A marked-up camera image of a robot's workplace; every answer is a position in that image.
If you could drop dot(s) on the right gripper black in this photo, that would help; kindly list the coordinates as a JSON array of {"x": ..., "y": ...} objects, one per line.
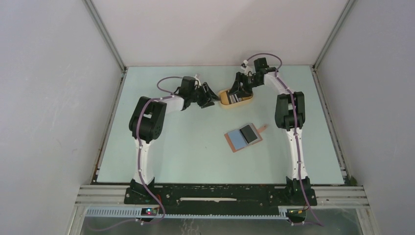
[{"x": 245, "y": 91}]

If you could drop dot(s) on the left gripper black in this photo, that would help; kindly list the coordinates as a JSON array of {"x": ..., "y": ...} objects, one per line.
[{"x": 208, "y": 91}]

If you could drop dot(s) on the black credit card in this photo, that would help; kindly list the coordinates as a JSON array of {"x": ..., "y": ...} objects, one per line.
[{"x": 248, "y": 134}]

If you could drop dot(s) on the brown leather card holder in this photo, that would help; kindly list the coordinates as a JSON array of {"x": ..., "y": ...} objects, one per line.
[{"x": 236, "y": 141}]

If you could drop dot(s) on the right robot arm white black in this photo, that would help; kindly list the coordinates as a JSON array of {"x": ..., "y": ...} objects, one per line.
[{"x": 289, "y": 115}]

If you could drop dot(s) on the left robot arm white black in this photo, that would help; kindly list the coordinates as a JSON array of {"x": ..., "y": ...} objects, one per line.
[{"x": 147, "y": 121}]

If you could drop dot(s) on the stack of cards in tray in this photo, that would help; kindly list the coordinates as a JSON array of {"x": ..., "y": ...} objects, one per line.
[{"x": 235, "y": 98}]

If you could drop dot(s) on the cream oval tray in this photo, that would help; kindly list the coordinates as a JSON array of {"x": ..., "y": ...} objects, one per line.
[{"x": 224, "y": 103}]

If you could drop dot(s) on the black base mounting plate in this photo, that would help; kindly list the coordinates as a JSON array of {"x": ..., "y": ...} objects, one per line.
[{"x": 232, "y": 199}]

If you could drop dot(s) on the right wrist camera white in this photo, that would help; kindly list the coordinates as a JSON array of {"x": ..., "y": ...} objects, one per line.
[{"x": 247, "y": 70}]

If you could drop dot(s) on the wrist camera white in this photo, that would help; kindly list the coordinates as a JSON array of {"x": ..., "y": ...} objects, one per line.
[
  {"x": 198, "y": 83},
  {"x": 247, "y": 70}
]

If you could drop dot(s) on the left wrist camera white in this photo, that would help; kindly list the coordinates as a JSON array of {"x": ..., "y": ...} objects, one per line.
[{"x": 198, "y": 83}]

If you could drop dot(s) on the aluminium frame front rail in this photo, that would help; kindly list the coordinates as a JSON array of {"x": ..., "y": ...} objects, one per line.
[{"x": 348, "y": 197}]

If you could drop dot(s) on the grey cable duct rail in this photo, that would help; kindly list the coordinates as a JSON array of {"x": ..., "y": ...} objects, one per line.
[{"x": 130, "y": 212}]

